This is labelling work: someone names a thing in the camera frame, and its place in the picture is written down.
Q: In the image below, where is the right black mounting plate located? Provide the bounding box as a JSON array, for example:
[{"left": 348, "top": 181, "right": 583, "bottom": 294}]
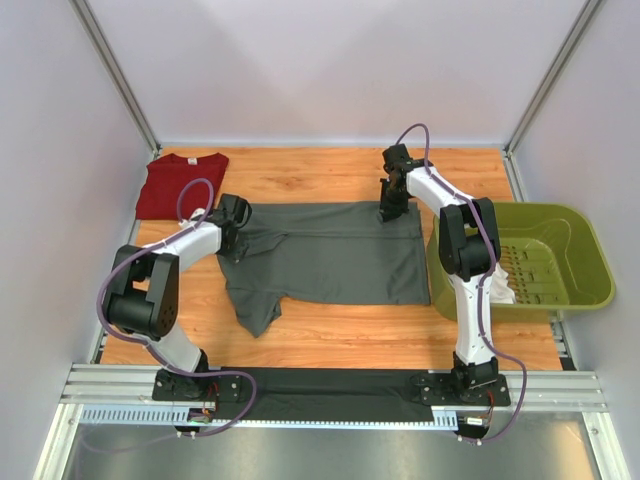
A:
[{"left": 408, "top": 371, "right": 511, "bottom": 407}]

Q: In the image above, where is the left aluminium frame post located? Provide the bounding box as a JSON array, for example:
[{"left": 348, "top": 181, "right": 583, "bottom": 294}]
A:
[{"left": 69, "top": 0, "right": 161, "bottom": 156}]

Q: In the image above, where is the right aluminium frame post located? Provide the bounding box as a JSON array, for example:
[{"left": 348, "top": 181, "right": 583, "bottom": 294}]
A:
[{"left": 504, "top": 0, "right": 606, "bottom": 154}]

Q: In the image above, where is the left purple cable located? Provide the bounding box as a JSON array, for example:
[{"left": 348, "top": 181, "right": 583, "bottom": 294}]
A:
[{"left": 79, "top": 178, "right": 261, "bottom": 454}]

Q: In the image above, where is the grey t-shirt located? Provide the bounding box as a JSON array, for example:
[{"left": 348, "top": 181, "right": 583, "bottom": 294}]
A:
[{"left": 218, "top": 201, "right": 431, "bottom": 337}]

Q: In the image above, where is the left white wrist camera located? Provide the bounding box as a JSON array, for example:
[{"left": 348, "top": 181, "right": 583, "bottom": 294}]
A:
[{"left": 179, "top": 208, "right": 206, "bottom": 229}]

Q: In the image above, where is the black mounting plate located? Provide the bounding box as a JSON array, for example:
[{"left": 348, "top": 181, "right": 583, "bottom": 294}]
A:
[
  {"left": 151, "top": 369, "right": 258, "bottom": 404},
  {"left": 408, "top": 371, "right": 511, "bottom": 407}
]

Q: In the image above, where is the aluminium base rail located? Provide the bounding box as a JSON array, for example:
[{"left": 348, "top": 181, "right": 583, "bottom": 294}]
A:
[{"left": 61, "top": 364, "right": 608, "bottom": 412}]

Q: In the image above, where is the red folded t-shirt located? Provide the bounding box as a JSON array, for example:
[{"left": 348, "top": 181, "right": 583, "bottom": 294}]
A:
[{"left": 136, "top": 153, "right": 229, "bottom": 220}]

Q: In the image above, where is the aluminium frame post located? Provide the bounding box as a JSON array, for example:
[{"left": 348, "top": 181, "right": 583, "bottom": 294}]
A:
[
  {"left": 69, "top": 0, "right": 161, "bottom": 156},
  {"left": 504, "top": 0, "right": 606, "bottom": 154}
]

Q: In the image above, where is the white crumpled t-shirt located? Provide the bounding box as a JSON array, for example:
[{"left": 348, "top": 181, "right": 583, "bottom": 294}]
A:
[{"left": 490, "top": 264, "right": 516, "bottom": 305}]

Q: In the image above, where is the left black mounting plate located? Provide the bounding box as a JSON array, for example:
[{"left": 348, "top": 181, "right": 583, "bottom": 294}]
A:
[{"left": 151, "top": 369, "right": 258, "bottom": 404}]

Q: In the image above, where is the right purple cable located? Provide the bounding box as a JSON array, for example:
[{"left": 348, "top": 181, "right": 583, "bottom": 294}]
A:
[{"left": 397, "top": 123, "right": 530, "bottom": 446}]

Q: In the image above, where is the purple cable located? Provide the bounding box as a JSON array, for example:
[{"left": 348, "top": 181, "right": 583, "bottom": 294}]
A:
[
  {"left": 397, "top": 123, "right": 530, "bottom": 446},
  {"left": 79, "top": 178, "right": 261, "bottom": 454}
]

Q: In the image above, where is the grey slotted cable duct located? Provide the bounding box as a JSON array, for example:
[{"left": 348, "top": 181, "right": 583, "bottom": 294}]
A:
[{"left": 79, "top": 403, "right": 460, "bottom": 431}]

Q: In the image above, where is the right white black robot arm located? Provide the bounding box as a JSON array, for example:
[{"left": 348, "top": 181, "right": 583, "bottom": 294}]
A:
[{"left": 379, "top": 144, "right": 500, "bottom": 404}]

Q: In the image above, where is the green plastic basket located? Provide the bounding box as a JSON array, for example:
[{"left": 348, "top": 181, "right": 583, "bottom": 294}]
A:
[{"left": 424, "top": 202, "right": 616, "bottom": 324}]

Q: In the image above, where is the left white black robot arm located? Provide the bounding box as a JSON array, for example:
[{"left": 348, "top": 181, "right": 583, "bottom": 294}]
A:
[{"left": 99, "top": 194, "right": 252, "bottom": 402}]

